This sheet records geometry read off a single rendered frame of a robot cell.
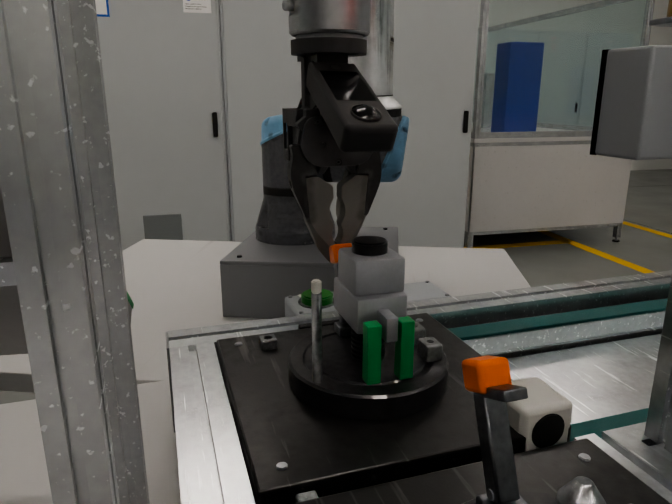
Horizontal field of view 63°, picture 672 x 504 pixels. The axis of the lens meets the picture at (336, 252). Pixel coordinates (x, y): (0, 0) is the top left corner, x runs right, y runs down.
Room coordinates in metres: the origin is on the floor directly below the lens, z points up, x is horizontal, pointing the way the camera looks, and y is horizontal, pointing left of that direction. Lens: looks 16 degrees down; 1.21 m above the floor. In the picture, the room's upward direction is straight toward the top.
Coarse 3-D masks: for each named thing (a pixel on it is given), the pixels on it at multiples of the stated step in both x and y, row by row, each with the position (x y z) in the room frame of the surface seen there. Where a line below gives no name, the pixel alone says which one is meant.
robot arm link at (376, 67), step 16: (384, 0) 0.96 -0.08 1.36; (384, 16) 0.97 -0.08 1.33; (384, 32) 0.97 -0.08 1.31; (368, 48) 0.96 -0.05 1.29; (384, 48) 0.97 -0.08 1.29; (368, 64) 0.96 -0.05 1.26; (384, 64) 0.97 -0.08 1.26; (368, 80) 0.96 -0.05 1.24; (384, 80) 0.97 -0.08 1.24; (384, 96) 0.97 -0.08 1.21; (400, 112) 0.99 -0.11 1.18; (400, 128) 0.96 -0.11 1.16; (400, 144) 0.95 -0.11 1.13; (384, 160) 0.95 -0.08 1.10; (400, 160) 0.95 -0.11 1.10; (336, 176) 0.98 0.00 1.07; (384, 176) 0.97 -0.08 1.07
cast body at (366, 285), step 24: (360, 240) 0.44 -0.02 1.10; (384, 240) 0.44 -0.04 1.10; (360, 264) 0.42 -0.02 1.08; (384, 264) 0.42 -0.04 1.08; (336, 288) 0.46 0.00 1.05; (360, 288) 0.42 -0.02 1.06; (384, 288) 0.42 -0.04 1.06; (360, 312) 0.41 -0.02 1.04; (384, 312) 0.41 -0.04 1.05; (384, 336) 0.40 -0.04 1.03
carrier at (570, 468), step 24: (528, 456) 0.33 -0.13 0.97; (552, 456) 0.33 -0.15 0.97; (576, 456) 0.33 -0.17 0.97; (600, 456) 0.33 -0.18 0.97; (408, 480) 0.30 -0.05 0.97; (432, 480) 0.30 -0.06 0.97; (456, 480) 0.30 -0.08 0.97; (480, 480) 0.30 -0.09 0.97; (528, 480) 0.30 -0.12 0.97; (552, 480) 0.30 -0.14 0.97; (576, 480) 0.20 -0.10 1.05; (600, 480) 0.30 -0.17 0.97; (624, 480) 0.30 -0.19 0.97
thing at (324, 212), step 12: (312, 180) 0.52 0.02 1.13; (312, 192) 0.52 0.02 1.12; (324, 192) 0.52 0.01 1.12; (312, 204) 0.52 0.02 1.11; (324, 204) 0.52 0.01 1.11; (312, 216) 0.52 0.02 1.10; (324, 216) 0.52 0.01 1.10; (312, 228) 0.52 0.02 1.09; (324, 228) 0.52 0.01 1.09; (324, 240) 0.52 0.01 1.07; (324, 252) 0.53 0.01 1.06
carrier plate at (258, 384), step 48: (288, 336) 0.53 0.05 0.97; (432, 336) 0.53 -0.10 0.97; (240, 384) 0.43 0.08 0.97; (288, 384) 0.43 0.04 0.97; (240, 432) 0.36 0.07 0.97; (288, 432) 0.36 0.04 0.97; (336, 432) 0.36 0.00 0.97; (384, 432) 0.36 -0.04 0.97; (432, 432) 0.36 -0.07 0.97; (288, 480) 0.30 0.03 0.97; (336, 480) 0.31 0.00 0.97; (384, 480) 0.32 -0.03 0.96
